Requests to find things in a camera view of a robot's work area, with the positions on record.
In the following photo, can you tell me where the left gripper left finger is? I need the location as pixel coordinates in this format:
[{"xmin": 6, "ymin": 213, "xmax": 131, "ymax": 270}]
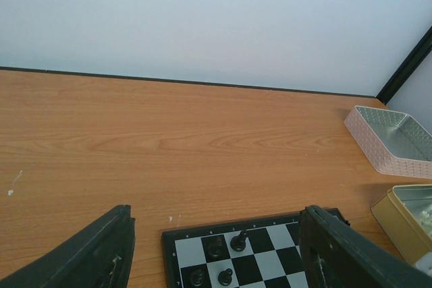
[{"xmin": 1, "ymin": 205, "xmax": 135, "ymax": 287}]

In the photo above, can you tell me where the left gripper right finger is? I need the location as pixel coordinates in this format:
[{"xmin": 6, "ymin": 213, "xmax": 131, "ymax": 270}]
[{"xmin": 299, "ymin": 205, "xmax": 431, "ymax": 287}]

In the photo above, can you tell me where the black pawn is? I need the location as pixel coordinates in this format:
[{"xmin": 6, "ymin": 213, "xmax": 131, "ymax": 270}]
[
  {"xmin": 217, "ymin": 268, "xmax": 234, "ymax": 287},
  {"xmin": 190, "ymin": 269, "xmax": 205, "ymax": 287},
  {"xmin": 230, "ymin": 230, "xmax": 248, "ymax": 252}
]

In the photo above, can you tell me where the black rook piece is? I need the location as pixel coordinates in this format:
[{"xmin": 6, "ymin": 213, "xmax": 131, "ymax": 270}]
[{"xmin": 207, "ymin": 236, "xmax": 223, "ymax": 259}]

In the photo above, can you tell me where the silver tin with white pieces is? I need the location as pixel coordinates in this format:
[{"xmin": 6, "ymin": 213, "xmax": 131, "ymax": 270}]
[{"xmin": 371, "ymin": 184, "xmax": 431, "ymax": 272}]

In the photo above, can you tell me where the black and silver chessboard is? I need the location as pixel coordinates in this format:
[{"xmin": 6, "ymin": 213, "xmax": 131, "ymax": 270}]
[{"xmin": 161, "ymin": 208, "xmax": 352, "ymax": 288}]

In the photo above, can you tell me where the empty silver tin lid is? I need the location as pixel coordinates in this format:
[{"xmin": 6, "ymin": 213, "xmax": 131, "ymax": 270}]
[{"xmin": 344, "ymin": 105, "xmax": 431, "ymax": 179}]

